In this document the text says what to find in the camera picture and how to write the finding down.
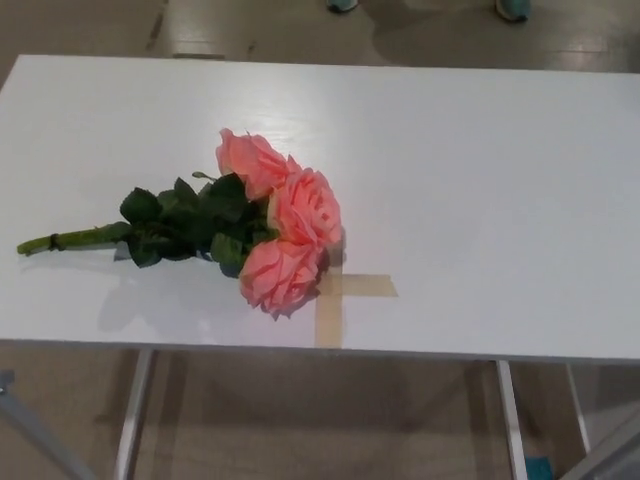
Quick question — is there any white table leg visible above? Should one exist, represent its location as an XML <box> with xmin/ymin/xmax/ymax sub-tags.
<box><xmin>112</xmin><ymin>348</ymin><xmax>157</xmax><ymax>480</ymax></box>
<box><xmin>566</xmin><ymin>362</ymin><xmax>592</xmax><ymax>455</ymax></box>
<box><xmin>496</xmin><ymin>359</ymin><xmax>529</xmax><ymax>480</ymax></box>

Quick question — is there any grey metal frame bar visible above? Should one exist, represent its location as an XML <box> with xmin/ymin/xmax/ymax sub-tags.
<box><xmin>559</xmin><ymin>408</ymin><xmax>640</xmax><ymax>480</ymax></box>
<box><xmin>0</xmin><ymin>368</ymin><xmax>94</xmax><ymax>480</ymax></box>

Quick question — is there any teal object on floor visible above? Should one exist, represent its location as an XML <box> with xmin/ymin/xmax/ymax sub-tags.
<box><xmin>523</xmin><ymin>453</ymin><xmax>547</xmax><ymax>480</ymax></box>

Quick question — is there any beige tape strip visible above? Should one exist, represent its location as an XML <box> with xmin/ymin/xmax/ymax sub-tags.
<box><xmin>327</xmin><ymin>273</ymin><xmax>400</xmax><ymax>298</ymax></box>
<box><xmin>314</xmin><ymin>265</ymin><xmax>346</xmax><ymax>348</ymax></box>

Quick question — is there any pink rose bouquet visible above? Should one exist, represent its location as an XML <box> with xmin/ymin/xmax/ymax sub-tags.
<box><xmin>16</xmin><ymin>127</ymin><xmax>345</xmax><ymax>321</ymax></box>

